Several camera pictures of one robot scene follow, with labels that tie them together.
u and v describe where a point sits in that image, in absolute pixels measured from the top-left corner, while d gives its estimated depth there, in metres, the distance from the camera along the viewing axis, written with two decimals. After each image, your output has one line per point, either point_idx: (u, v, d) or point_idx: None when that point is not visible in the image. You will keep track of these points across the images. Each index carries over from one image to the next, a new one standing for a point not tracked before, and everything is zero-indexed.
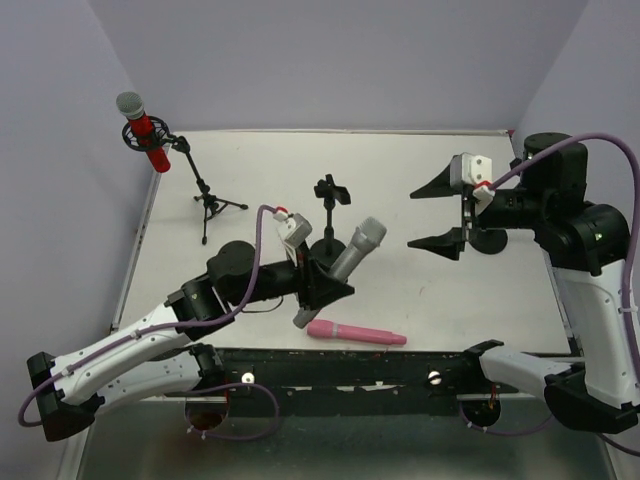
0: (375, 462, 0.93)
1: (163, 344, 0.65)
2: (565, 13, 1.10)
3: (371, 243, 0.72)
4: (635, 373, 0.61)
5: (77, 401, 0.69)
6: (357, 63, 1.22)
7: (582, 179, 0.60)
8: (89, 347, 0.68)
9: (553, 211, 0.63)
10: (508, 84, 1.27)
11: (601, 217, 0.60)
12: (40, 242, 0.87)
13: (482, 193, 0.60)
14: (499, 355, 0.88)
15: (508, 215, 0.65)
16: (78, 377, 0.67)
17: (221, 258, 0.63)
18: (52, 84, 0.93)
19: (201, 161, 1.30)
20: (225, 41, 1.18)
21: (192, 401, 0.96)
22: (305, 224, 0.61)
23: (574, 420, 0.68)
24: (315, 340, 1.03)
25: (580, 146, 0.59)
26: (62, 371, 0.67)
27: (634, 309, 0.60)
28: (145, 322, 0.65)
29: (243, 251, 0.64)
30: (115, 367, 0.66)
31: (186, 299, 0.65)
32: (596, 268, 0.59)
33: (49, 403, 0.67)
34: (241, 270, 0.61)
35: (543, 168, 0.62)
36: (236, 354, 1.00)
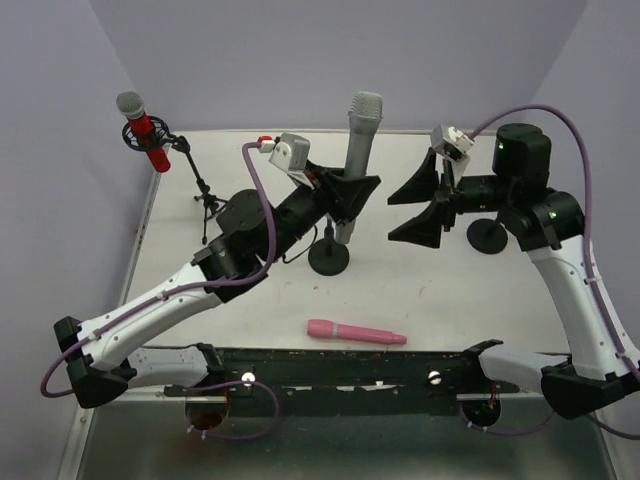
0: (375, 463, 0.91)
1: (196, 303, 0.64)
2: (561, 15, 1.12)
3: (372, 122, 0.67)
4: (614, 343, 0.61)
5: (105, 369, 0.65)
6: (356, 64, 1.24)
7: (543, 168, 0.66)
8: (117, 310, 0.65)
9: (517, 197, 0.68)
10: (504, 85, 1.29)
11: (559, 204, 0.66)
12: (39, 239, 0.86)
13: (467, 141, 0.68)
14: (497, 353, 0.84)
15: (475, 198, 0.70)
16: (107, 340, 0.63)
17: (229, 213, 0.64)
18: (55, 82, 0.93)
19: (202, 162, 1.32)
20: (227, 42, 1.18)
21: (191, 401, 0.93)
22: (297, 140, 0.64)
23: (567, 407, 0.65)
24: (315, 340, 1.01)
25: (547, 139, 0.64)
26: (89, 335, 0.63)
27: (598, 279, 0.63)
28: (172, 283, 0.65)
29: (253, 203, 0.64)
30: (147, 329, 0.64)
31: (215, 257, 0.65)
32: (554, 242, 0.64)
33: (77, 369, 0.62)
34: (253, 222, 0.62)
35: (510, 156, 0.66)
36: (236, 354, 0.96)
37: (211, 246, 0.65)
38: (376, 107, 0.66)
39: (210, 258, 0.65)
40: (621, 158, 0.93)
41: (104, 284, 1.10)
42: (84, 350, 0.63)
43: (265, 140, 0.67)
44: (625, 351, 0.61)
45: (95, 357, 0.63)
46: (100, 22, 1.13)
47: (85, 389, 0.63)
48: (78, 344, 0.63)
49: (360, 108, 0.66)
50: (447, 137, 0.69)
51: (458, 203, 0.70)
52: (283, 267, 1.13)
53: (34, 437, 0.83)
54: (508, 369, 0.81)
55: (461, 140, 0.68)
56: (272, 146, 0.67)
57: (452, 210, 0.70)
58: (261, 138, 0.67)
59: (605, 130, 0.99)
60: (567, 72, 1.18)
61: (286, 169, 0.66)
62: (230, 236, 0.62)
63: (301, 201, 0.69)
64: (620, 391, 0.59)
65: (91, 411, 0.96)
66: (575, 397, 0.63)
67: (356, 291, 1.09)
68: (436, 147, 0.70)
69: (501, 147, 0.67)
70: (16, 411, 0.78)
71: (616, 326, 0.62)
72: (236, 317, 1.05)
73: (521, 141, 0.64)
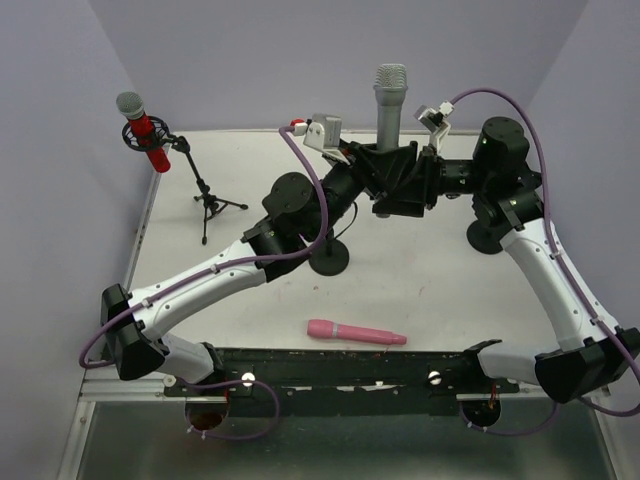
0: (376, 462, 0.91)
1: (245, 277, 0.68)
2: (559, 17, 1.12)
3: (398, 91, 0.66)
4: (587, 308, 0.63)
5: (150, 338, 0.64)
6: (356, 65, 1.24)
7: (519, 166, 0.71)
8: (167, 280, 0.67)
9: (489, 188, 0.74)
10: (503, 86, 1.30)
11: (529, 195, 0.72)
12: (39, 239, 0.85)
13: (448, 105, 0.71)
14: (496, 350, 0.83)
15: (450, 183, 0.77)
16: (161, 306, 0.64)
17: (274, 196, 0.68)
18: (55, 82, 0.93)
19: (202, 163, 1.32)
20: (226, 43, 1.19)
21: (191, 401, 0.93)
22: (329, 120, 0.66)
23: (559, 391, 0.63)
24: (315, 340, 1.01)
25: (526, 142, 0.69)
26: (142, 300, 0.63)
27: (562, 253, 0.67)
28: (222, 258, 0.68)
29: (298, 184, 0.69)
30: (198, 299, 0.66)
31: (263, 237, 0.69)
32: (519, 225, 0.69)
33: (128, 334, 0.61)
34: (297, 204, 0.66)
35: (490, 152, 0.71)
36: (236, 353, 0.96)
37: (259, 226, 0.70)
38: (400, 76, 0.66)
39: (259, 237, 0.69)
40: (619, 158, 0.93)
41: (104, 284, 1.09)
42: (137, 314, 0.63)
43: (297, 123, 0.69)
44: (599, 315, 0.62)
45: (147, 323, 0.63)
46: (101, 22, 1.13)
47: (131, 357, 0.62)
48: (131, 308, 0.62)
49: (384, 80, 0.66)
50: (429, 106, 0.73)
51: (438, 183, 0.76)
52: None
53: (34, 437, 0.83)
54: (512, 366, 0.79)
55: (443, 106, 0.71)
56: (305, 128, 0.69)
57: (430, 184, 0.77)
58: (293, 122, 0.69)
59: (603, 130, 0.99)
60: (565, 73, 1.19)
61: (323, 148, 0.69)
62: (275, 218, 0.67)
63: (340, 181, 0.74)
64: (601, 355, 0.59)
65: (91, 411, 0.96)
66: (560, 377, 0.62)
67: (356, 291, 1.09)
68: (421, 120, 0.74)
69: (483, 143, 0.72)
70: (17, 410, 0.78)
71: (589, 295, 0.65)
72: (237, 317, 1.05)
73: (501, 141, 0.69)
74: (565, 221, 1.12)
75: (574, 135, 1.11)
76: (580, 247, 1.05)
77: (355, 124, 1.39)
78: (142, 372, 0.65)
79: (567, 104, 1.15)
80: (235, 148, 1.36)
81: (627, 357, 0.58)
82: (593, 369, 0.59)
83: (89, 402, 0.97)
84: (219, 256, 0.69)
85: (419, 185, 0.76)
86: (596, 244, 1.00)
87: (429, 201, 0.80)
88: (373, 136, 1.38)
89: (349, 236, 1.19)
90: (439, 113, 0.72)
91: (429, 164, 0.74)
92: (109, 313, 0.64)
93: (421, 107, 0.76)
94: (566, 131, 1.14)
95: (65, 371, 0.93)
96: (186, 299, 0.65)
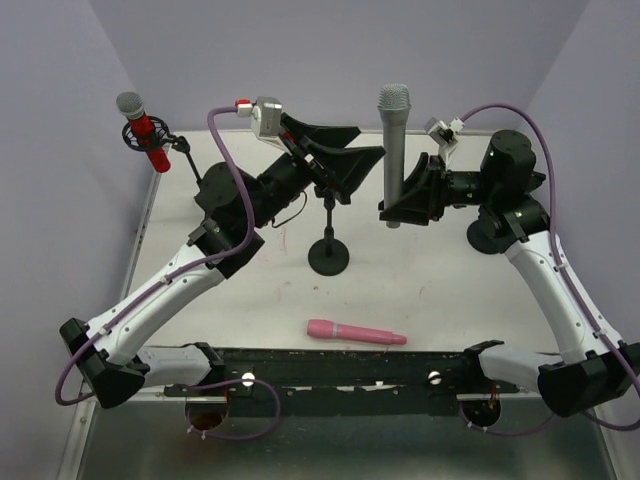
0: (376, 462, 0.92)
1: (199, 281, 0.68)
2: (560, 16, 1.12)
3: (401, 112, 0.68)
4: (590, 322, 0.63)
5: (121, 363, 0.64)
6: (355, 65, 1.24)
7: (525, 180, 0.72)
8: (122, 303, 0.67)
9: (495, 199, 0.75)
10: (503, 85, 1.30)
11: (535, 208, 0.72)
12: (39, 240, 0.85)
13: (458, 122, 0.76)
14: (497, 352, 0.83)
15: (458, 193, 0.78)
16: (119, 330, 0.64)
17: (207, 188, 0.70)
18: (54, 82, 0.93)
19: (202, 163, 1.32)
20: (226, 42, 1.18)
21: (191, 401, 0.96)
22: (263, 107, 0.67)
23: (560, 404, 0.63)
24: (315, 340, 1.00)
25: (532, 156, 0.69)
26: (100, 330, 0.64)
27: (566, 266, 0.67)
28: (171, 267, 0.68)
29: (224, 175, 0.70)
30: (157, 314, 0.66)
31: (209, 234, 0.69)
32: (523, 235, 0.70)
33: (94, 364, 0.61)
34: (230, 194, 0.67)
35: (497, 164, 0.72)
36: (236, 353, 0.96)
37: (205, 226, 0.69)
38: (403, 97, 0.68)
39: (205, 238, 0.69)
40: (621, 158, 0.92)
41: (105, 285, 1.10)
42: (97, 346, 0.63)
43: (241, 104, 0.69)
44: (602, 328, 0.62)
45: (110, 351, 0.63)
46: (100, 22, 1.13)
47: (105, 384, 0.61)
48: (90, 340, 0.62)
49: (385, 103, 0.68)
50: (439, 122, 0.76)
51: (444, 193, 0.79)
52: (283, 267, 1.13)
53: (34, 439, 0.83)
54: (509, 368, 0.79)
55: (453, 123, 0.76)
56: (248, 111, 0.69)
57: (437, 197, 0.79)
58: (238, 103, 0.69)
59: (605, 130, 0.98)
60: (564, 72, 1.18)
61: (259, 134, 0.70)
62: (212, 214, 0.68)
63: (282, 170, 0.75)
64: (604, 369, 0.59)
65: (91, 411, 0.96)
66: (563, 392, 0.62)
67: (356, 291, 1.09)
68: (430, 133, 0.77)
69: (491, 156, 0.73)
70: (18, 410, 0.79)
71: (592, 309, 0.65)
72: (236, 317, 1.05)
73: (509, 154, 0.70)
74: (566, 220, 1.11)
75: (575, 135, 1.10)
76: (581, 247, 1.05)
77: (355, 123, 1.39)
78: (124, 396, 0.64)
79: (568, 104, 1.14)
80: (235, 148, 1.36)
81: (631, 373, 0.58)
82: (596, 382, 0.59)
83: (89, 402, 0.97)
84: (169, 264, 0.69)
85: (426, 195, 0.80)
86: (597, 243, 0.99)
87: (436, 213, 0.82)
88: (373, 135, 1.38)
89: (348, 236, 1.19)
90: (449, 130, 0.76)
91: (435, 178, 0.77)
92: (72, 348, 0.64)
93: (430, 119, 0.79)
94: (566, 131, 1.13)
95: None
96: (143, 318, 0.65)
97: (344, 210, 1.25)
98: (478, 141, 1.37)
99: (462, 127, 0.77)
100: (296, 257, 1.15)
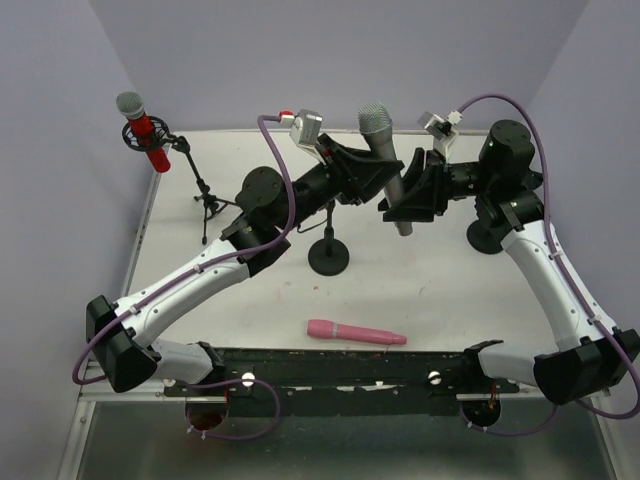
0: (376, 462, 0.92)
1: (227, 275, 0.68)
2: (559, 17, 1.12)
3: (386, 128, 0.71)
4: (585, 308, 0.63)
5: (142, 346, 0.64)
6: (355, 65, 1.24)
7: (522, 171, 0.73)
8: (152, 285, 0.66)
9: (492, 190, 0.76)
10: (503, 86, 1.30)
11: (531, 198, 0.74)
12: (37, 240, 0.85)
13: (455, 114, 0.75)
14: (496, 348, 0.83)
15: (455, 186, 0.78)
16: (149, 310, 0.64)
17: (247, 191, 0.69)
18: (53, 82, 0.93)
19: (202, 163, 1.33)
20: (225, 42, 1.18)
21: (191, 401, 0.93)
22: (309, 118, 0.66)
23: (556, 390, 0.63)
24: (315, 340, 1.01)
25: (531, 147, 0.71)
26: (129, 308, 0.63)
27: (561, 254, 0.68)
28: (204, 257, 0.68)
29: (265, 178, 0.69)
30: (184, 300, 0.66)
31: (241, 233, 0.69)
32: (518, 225, 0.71)
33: (120, 342, 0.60)
34: (269, 196, 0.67)
35: (495, 155, 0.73)
36: (236, 354, 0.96)
37: (236, 224, 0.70)
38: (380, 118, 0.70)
39: (238, 234, 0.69)
40: (620, 158, 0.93)
41: (104, 284, 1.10)
42: (125, 323, 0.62)
43: (283, 114, 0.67)
44: (596, 315, 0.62)
45: (137, 331, 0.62)
46: (100, 22, 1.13)
47: (126, 365, 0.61)
48: (119, 317, 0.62)
49: (366, 127, 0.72)
50: (435, 116, 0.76)
51: (444, 187, 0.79)
52: (284, 267, 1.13)
53: (34, 439, 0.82)
54: (510, 365, 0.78)
55: (450, 115, 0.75)
56: (291, 121, 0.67)
57: (440, 193, 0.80)
58: (281, 112, 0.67)
59: (605, 130, 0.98)
60: (563, 72, 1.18)
61: (298, 143, 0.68)
62: (252, 214, 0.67)
63: (320, 177, 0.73)
64: (597, 354, 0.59)
65: (90, 411, 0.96)
66: (558, 380, 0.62)
67: (357, 291, 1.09)
68: (427, 128, 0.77)
69: (490, 146, 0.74)
70: (17, 410, 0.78)
71: (587, 295, 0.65)
72: (237, 317, 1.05)
73: (508, 146, 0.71)
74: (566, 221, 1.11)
75: (574, 136, 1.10)
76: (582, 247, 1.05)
77: (354, 124, 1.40)
78: (140, 380, 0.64)
79: (567, 104, 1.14)
80: (235, 148, 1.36)
81: (625, 357, 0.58)
82: (590, 369, 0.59)
83: (89, 402, 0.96)
84: (200, 255, 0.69)
85: (428, 193, 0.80)
86: (597, 244, 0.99)
87: (439, 206, 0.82)
88: None
89: (348, 236, 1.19)
90: (447, 122, 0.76)
91: (437, 173, 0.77)
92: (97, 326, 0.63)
93: (425, 113, 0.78)
94: (566, 131, 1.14)
95: (65, 370, 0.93)
96: (173, 302, 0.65)
97: (343, 210, 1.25)
98: (477, 141, 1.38)
99: (460, 119, 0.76)
100: (296, 257, 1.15)
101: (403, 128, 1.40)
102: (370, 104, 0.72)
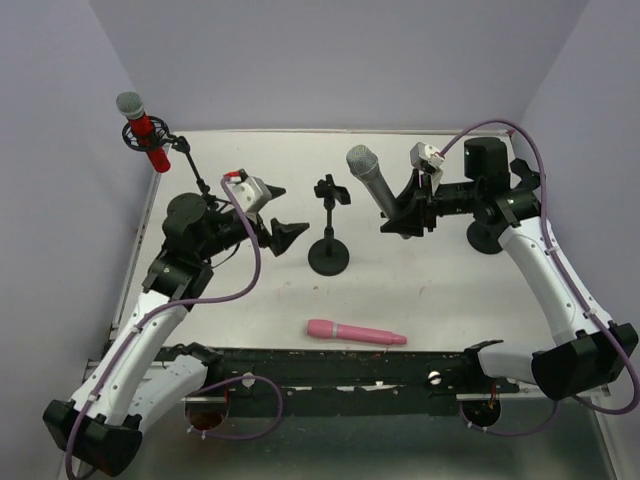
0: (376, 462, 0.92)
1: (168, 321, 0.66)
2: (560, 18, 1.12)
3: (370, 171, 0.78)
4: (580, 302, 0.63)
5: (119, 424, 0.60)
6: (355, 65, 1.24)
7: (504, 168, 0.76)
8: (100, 366, 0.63)
9: (484, 192, 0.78)
10: (503, 87, 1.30)
11: (526, 196, 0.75)
12: (37, 239, 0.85)
13: (437, 158, 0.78)
14: (496, 347, 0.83)
15: (445, 203, 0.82)
16: (108, 389, 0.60)
17: (171, 217, 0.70)
18: (53, 81, 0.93)
19: (203, 163, 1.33)
20: (225, 42, 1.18)
21: (191, 402, 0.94)
22: (263, 195, 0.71)
23: (555, 387, 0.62)
24: (315, 340, 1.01)
25: (502, 144, 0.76)
26: (89, 397, 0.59)
27: (557, 249, 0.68)
28: (137, 317, 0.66)
29: (186, 206, 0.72)
30: (140, 363, 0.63)
31: (160, 275, 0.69)
32: (515, 221, 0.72)
33: (95, 432, 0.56)
34: (197, 216, 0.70)
35: (475, 159, 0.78)
36: (236, 353, 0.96)
37: (153, 269, 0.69)
38: (366, 165, 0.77)
39: (159, 280, 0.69)
40: (620, 158, 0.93)
41: (104, 285, 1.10)
42: (92, 412, 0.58)
43: (232, 176, 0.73)
44: (591, 308, 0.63)
45: (107, 413, 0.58)
46: (101, 22, 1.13)
47: (111, 447, 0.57)
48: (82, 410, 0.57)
49: (358, 171, 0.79)
50: (422, 154, 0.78)
51: (434, 207, 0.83)
52: (284, 267, 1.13)
53: (33, 439, 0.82)
54: (508, 364, 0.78)
55: (432, 158, 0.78)
56: (239, 186, 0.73)
57: (427, 215, 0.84)
58: (229, 174, 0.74)
59: (605, 129, 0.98)
60: (563, 71, 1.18)
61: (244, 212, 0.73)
62: (180, 236, 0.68)
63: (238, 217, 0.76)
64: (593, 348, 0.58)
65: None
66: (555, 374, 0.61)
67: (356, 291, 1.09)
68: (415, 164, 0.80)
69: (468, 155, 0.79)
70: (17, 410, 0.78)
71: (582, 289, 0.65)
72: (237, 318, 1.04)
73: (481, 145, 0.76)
74: (567, 221, 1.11)
75: (574, 136, 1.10)
76: (583, 247, 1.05)
77: (355, 124, 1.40)
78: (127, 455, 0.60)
79: (567, 104, 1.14)
80: (235, 148, 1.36)
81: (620, 350, 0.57)
82: (587, 363, 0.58)
83: None
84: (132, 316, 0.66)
85: (417, 215, 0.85)
86: (598, 244, 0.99)
87: (429, 224, 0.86)
88: (373, 136, 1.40)
89: (348, 236, 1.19)
90: (430, 165, 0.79)
91: (422, 205, 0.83)
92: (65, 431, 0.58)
93: (414, 146, 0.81)
94: (566, 131, 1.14)
95: (65, 370, 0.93)
96: (129, 370, 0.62)
97: (343, 210, 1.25)
98: None
99: (441, 161, 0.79)
100: (296, 257, 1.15)
101: (403, 129, 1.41)
102: (357, 149, 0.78)
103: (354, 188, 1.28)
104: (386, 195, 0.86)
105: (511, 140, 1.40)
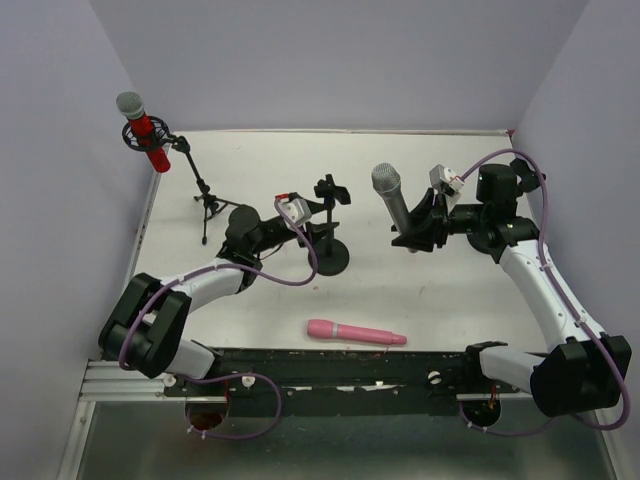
0: (376, 462, 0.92)
1: (234, 277, 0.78)
2: (561, 16, 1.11)
3: (391, 189, 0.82)
4: (572, 311, 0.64)
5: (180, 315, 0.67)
6: (354, 65, 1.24)
7: (511, 197, 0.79)
8: None
9: (489, 217, 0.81)
10: (504, 87, 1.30)
11: (527, 225, 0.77)
12: (37, 240, 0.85)
13: (459, 182, 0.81)
14: (501, 350, 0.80)
15: (454, 225, 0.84)
16: (191, 283, 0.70)
17: (232, 226, 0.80)
18: (52, 82, 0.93)
19: (203, 162, 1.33)
20: (224, 41, 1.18)
21: (191, 401, 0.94)
22: (306, 214, 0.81)
23: (552, 400, 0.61)
24: (315, 340, 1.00)
25: (512, 175, 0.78)
26: (178, 277, 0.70)
27: (552, 266, 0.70)
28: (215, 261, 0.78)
29: (243, 215, 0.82)
30: (210, 287, 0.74)
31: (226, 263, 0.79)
32: (512, 241, 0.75)
33: (174, 298, 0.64)
34: (252, 225, 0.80)
35: (484, 185, 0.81)
36: (236, 353, 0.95)
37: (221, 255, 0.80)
38: (388, 183, 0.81)
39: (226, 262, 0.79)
40: (621, 157, 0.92)
41: (105, 284, 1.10)
42: (175, 289, 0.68)
43: (281, 198, 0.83)
44: (583, 317, 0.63)
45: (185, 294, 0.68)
46: (100, 21, 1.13)
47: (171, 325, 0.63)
48: (170, 282, 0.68)
49: (381, 187, 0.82)
50: (443, 176, 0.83)
51: (448, 227, 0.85)
52: (284, 266, 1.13)
53: (34, 439, 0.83)
54: (509, 367, 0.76)
55: (453, 182, 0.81)
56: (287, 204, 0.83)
57: (438, 231, 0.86)
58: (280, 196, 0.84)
59: (606, 128, 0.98)
60: (562, 71, 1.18)
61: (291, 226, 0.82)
62: (239, 242, 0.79)
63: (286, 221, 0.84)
64: (583, 353, 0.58)
65: (91, 412, 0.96)
66: (551, 381, 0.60)
67: (357, 291, 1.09)
68: (434, 185, 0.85)
69: (480, 181, 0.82)
70: (17, 410, 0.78)
71: (575, 302, 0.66)
72: (237, 318, 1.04)
73: (490, 174, 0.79)
74: (568, 221, 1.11)
75: (575, 136, 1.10)
76: (584, 247, 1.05)
77: (355, 124, 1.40)
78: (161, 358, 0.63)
79: (568, 104, 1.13)
80: (235, 148, 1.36)
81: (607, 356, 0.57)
82: (579, 368, 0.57)
83: (89, 402, 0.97)
84: None
85: (427, 233, 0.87)
86: (599, 245, 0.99)
87: (439, 241, 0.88)
88: (373, 135, 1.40)
89: (348, 236, 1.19)
90: (450, 187, 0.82)
91: (436, 224, 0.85)
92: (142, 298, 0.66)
93: (434, 169, 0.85)
94: (566, 130, 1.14)
95: (65, 370, 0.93)
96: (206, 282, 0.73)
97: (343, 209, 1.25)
98: (477, 140, 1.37)
99: (462, 186, 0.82)
100: (296, 257, 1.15)
101: (403, 129, 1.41)
102: (383, 167, 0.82)
103: (355, 187, 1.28)
104: (400, 215, 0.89)
105: (511, 139, 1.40)
